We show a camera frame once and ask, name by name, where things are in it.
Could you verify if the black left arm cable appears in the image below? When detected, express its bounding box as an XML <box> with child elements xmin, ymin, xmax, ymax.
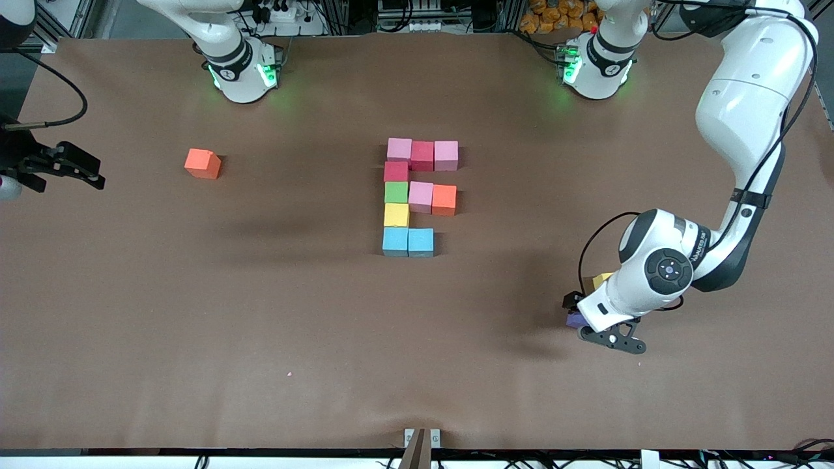
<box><xmin>577</xmin><ymin>0</ymin><xmax>820</xmax><ymax>313</ymax></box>

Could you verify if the orange foam block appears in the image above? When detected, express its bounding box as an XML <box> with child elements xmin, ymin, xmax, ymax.
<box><xmin>432</xmin><ymin>184</ymin><xmax>458</xmax><ymax>217</ymax></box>
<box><xmin>184</xmin><ymin>149</ymin><xmax>222</xmax><ymax>180</ymax></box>

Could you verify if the aluminium frame profile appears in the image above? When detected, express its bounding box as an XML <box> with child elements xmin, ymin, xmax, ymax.
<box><xmin>782</xmin><ymin>0</ymin><xmax>834</xmax><ymax>46</ymax></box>
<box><xmin>33</xmin><ymin>0</ymin><xmax>98</xmax><ymax>54</ymax></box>

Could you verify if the black equipment rack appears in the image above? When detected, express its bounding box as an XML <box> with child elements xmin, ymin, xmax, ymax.
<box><xmin>375</xmin><ymin>0</ymin><xmax>522</xmax><ymax>35</ymax></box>

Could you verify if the brown table mat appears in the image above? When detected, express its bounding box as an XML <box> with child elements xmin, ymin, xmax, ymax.
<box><xmin>0</xmin><ymin>33</ymin><xmax>834</xmax><ymax>451</ymax></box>

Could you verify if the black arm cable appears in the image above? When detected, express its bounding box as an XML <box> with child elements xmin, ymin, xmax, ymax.
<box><xmin>577</xmin><ymin>0</ymin><xmax>820</xmax><ymax>313</ymax></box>
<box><xmin>3</xmin><ymin>49</ymin><xmax>89</xmax><ymax>131</ymax></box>

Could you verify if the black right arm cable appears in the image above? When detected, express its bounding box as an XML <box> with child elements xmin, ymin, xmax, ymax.
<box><xmin>3</xmin><ymin>49</ymin><xmax>89</xmax><ymax>131</ymax></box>

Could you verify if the bag of orange objects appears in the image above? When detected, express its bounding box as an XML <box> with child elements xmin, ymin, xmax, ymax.
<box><xmin>519</xmin><ymin>0</ymin><xmax>603</xmax><ymax>35</ymax></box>

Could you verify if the blue foam block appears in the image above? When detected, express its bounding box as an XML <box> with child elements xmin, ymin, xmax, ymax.
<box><xmin>408</xmin><ymin>227</ymin><xmax>435</xmax><ymax>258</ymax></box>
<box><xmin>382</xmin><ymin>227</ymin><xmax>410</xmax><ymax>257</ymax></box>

